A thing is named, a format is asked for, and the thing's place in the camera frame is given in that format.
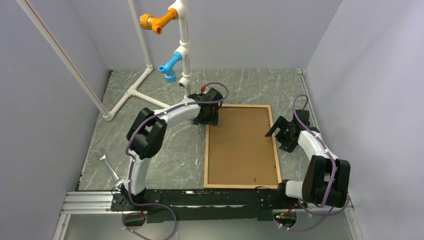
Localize brown backing board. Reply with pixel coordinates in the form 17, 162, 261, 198
207, 107, 279, 187

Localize orange pipe nozzle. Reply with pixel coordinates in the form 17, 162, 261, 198
139, 8, 179, 35

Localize wooden picture frame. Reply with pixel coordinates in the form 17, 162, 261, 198
203, 104, 283, 190

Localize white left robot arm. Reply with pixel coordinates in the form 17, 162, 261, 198
121, 87, 225, 210

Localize white PVC pipe stand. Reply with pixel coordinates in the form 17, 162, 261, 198
16, 0, 194, 122

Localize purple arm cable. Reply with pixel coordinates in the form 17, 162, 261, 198
273, 94, 352, 233
121, 82, 230, 240

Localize blue pipe nozzle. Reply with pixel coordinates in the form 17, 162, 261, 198
157, 52, 183, 83

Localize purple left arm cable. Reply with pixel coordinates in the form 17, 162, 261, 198
121, 82, 230, 240

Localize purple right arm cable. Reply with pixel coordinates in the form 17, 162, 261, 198
273, 94, 352, 233

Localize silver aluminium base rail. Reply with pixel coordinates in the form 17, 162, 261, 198
53, 191, 113, 240

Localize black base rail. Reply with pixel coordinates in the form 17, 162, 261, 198
110, 186, 299, 227

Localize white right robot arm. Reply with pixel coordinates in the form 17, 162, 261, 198
266, 109, 351, 208

